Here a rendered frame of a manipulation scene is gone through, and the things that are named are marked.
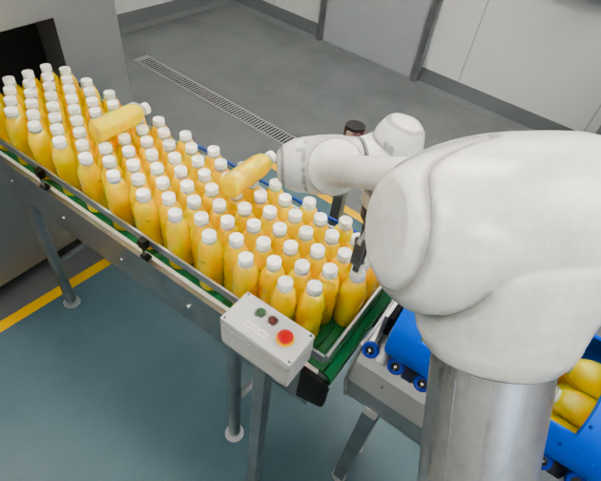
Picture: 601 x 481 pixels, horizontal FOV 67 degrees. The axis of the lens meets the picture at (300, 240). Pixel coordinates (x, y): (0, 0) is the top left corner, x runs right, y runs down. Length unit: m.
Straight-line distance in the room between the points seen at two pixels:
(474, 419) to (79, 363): 2.12
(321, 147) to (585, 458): 0.80
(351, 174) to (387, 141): 0.17
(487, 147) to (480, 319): 0.12
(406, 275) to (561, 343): 0.12
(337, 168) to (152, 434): 1.63
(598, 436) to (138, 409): 1.72
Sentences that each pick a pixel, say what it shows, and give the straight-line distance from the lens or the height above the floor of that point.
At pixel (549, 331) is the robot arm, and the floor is 1.74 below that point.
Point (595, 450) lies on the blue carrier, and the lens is 1.12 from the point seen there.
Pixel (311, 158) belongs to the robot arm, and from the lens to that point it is 0.82.
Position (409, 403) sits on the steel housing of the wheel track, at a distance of 1.28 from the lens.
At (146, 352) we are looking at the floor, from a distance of 2.34.
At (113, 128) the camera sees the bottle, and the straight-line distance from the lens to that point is 1.57.
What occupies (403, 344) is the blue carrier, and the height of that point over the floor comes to 1.11.
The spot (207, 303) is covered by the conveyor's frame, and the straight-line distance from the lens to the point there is 1.35.
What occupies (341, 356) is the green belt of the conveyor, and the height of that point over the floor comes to 0.90.
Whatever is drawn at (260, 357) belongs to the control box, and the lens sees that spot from 1.07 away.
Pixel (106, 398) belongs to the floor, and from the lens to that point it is 2.27.
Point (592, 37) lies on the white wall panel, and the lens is 4.32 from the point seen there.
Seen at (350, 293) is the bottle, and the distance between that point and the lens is 1.20.
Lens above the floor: 1.98
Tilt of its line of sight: 46 degrees down
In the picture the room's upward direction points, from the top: 9 degrees clockwise
